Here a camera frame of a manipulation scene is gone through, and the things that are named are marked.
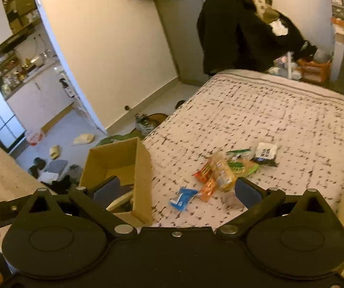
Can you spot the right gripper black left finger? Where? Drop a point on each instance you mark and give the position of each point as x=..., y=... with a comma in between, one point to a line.
x=113, y=226

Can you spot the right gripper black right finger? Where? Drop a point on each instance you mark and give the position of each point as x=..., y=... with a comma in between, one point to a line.
x=260, y=204

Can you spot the green cookie packet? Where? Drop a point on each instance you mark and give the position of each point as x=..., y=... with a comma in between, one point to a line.
x=240, y=162

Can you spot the black clothes pile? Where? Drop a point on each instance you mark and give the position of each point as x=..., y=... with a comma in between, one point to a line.
x=64, y=185

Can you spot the clear bread packet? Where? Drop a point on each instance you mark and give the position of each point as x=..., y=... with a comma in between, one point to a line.
x=221, y=172

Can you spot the dotted cream tablecloth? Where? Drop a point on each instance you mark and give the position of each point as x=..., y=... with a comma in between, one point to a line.
x=14, y=181

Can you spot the orange snack packet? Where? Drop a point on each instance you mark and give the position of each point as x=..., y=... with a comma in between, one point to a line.
x=208, y=190

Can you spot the black slipper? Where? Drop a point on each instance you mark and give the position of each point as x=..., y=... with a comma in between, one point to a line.
x=38, y=165

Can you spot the brown cardboard box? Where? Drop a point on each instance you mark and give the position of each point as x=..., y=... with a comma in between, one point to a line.
x=130, y=161

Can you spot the white black patterned bedspread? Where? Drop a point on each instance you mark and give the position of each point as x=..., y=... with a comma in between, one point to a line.
x=237, y=110

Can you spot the blue snack packet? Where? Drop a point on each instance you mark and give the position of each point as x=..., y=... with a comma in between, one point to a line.
x=183, y=198

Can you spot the red white plastic bag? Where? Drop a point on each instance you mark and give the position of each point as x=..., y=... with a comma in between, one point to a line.
x=34, y=137

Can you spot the green cartoon floor mat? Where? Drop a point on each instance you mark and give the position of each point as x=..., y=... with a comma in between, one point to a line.
x=118, y=138

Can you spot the grey sneaker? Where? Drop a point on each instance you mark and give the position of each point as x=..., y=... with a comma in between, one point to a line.
x=144, y=124

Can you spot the white kitchen cabinet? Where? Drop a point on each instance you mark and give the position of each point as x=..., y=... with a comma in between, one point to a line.
x=41, y=98

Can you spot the orange plastic basket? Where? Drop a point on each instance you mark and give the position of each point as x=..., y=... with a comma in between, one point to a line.
x=314, y=72

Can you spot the black coat on rack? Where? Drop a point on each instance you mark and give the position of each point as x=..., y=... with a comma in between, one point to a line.
x=232, y=36

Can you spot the grey door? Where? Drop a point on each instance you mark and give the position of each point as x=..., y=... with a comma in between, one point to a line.
x=179, y=20

